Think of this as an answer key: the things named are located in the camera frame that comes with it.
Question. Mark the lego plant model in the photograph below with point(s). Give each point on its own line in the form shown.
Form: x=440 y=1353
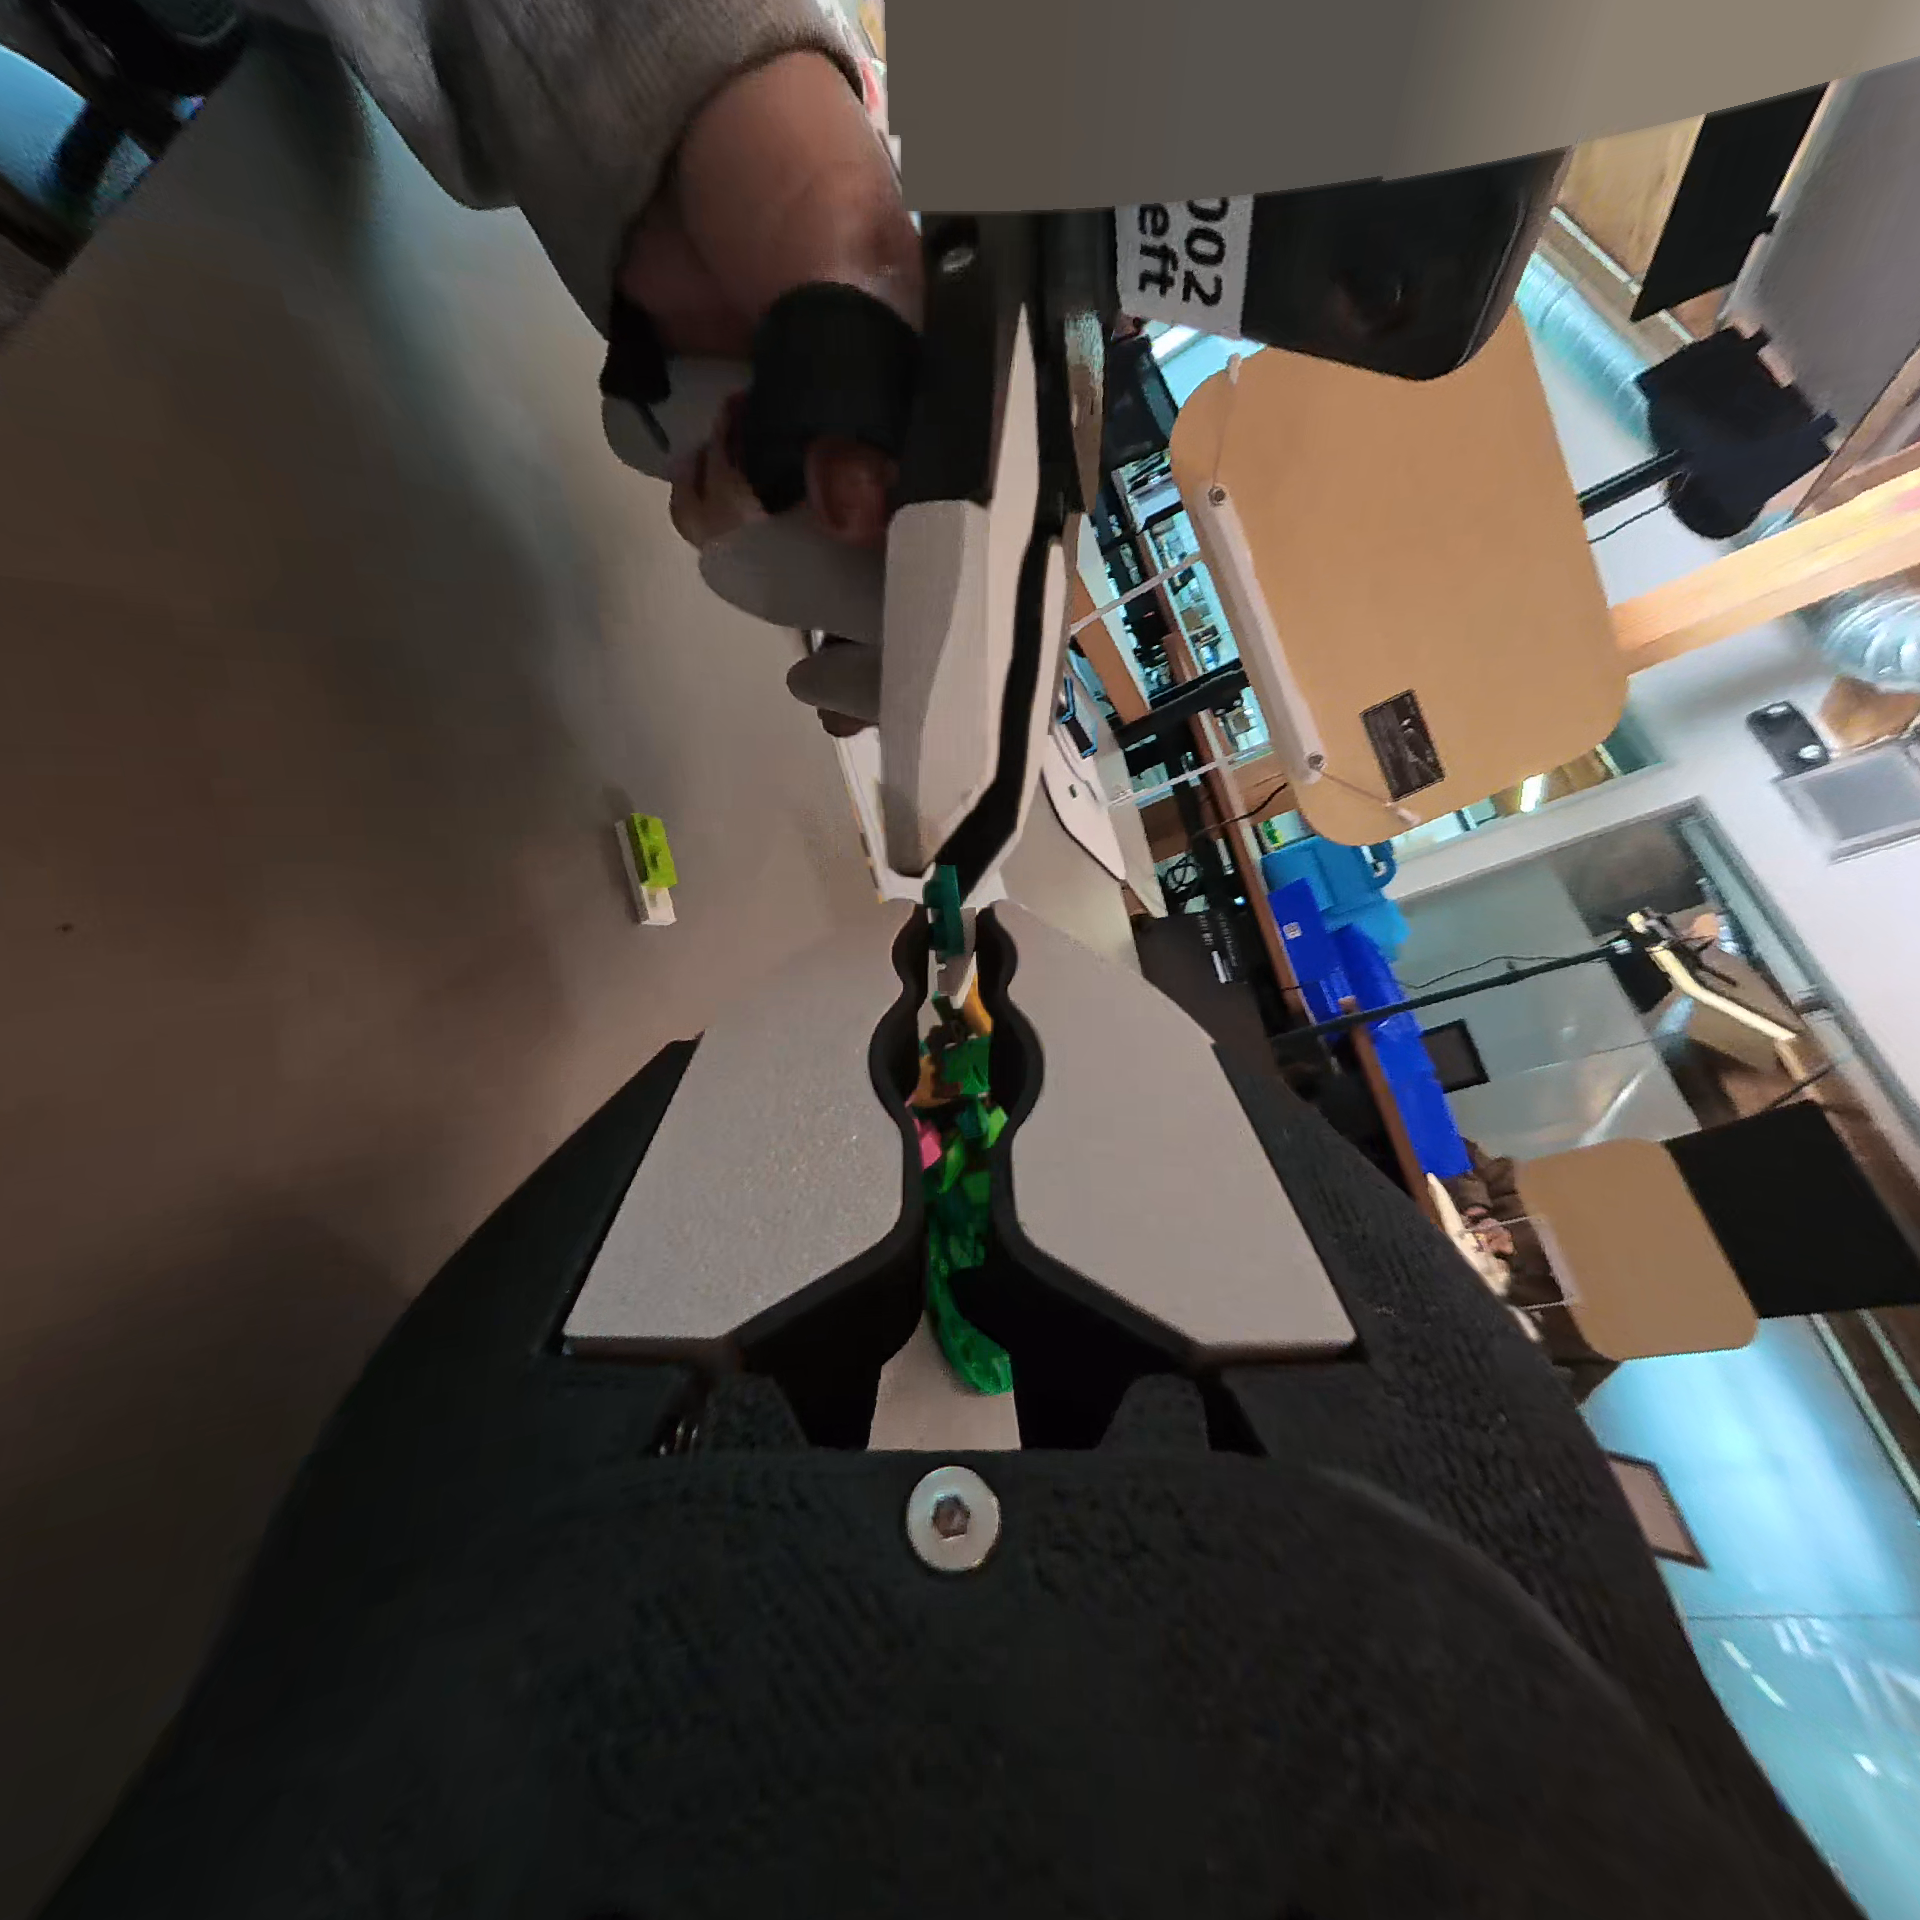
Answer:
x=961 y=1111

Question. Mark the small tan wooden panel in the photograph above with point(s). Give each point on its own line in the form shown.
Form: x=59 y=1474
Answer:
x=1628 y=1253

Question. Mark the black flat panel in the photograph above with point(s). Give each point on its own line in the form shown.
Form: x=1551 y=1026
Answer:
x=1815 y=1209

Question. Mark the black shelving rack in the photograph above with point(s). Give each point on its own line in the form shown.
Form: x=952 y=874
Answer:
x=1185 y=691

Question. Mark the white curved panel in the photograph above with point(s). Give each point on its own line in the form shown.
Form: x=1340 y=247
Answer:
x=1103 y=824

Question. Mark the teal lego plate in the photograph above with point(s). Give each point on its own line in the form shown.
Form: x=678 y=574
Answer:
x=949 y=909

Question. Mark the lime lego plate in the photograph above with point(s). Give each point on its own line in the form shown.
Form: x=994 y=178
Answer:
x=655 y=848

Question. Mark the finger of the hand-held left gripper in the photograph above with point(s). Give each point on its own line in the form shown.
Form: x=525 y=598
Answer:
x=945 y=675
x=1060 y=645

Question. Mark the white lego piece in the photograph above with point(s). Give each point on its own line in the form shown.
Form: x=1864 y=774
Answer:
x=648 y=902

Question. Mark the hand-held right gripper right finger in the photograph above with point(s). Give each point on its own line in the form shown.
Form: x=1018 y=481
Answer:
x=1171 y=1201

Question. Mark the black stand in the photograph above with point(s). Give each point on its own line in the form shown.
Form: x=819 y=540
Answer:
x=1500 y=982

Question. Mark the person's left forearm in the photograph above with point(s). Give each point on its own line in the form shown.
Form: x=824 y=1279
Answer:
x=570 y=90

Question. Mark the black box fixture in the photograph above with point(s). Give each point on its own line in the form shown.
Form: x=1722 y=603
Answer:
x=1740 y=434

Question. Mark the large tan wooden panel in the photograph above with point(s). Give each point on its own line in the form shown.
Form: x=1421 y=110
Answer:
x=1441 y=570

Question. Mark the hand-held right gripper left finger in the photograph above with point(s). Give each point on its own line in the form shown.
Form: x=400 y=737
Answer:
x=751 y=1185

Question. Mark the wooden beam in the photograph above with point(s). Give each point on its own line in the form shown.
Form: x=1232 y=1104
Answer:
x=1770 y=578

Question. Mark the silver ventilation duct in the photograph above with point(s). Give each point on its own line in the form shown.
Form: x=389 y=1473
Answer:
x=1575 y=360

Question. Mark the blue plastic bin stack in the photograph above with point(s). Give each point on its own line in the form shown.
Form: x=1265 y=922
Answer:
x=1350 y=974

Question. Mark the person's left hand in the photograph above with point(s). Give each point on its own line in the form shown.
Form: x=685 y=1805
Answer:
x=765 y=195

